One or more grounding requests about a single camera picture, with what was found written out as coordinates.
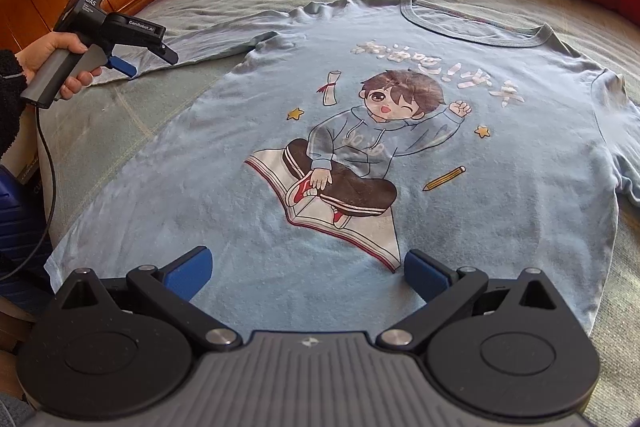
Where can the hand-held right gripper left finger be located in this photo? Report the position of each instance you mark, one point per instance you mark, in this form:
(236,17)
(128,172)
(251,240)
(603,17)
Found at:
(187,274)

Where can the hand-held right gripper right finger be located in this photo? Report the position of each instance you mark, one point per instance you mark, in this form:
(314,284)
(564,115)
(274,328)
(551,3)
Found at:
(425,277)

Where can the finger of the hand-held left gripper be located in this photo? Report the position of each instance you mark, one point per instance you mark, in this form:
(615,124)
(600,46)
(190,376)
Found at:
(165,52)
(122,67)

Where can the light blue printed t-shirt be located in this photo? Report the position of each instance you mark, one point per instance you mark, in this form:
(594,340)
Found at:
(200,207)

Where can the person's left forearm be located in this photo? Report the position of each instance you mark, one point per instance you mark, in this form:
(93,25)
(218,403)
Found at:
(7,97)

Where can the person's left hand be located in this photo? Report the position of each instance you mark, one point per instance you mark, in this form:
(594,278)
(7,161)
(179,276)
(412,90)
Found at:
(47,52)

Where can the dark blue striped cloth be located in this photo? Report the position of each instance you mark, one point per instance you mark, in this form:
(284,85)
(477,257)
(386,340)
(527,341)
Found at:
(20,227)

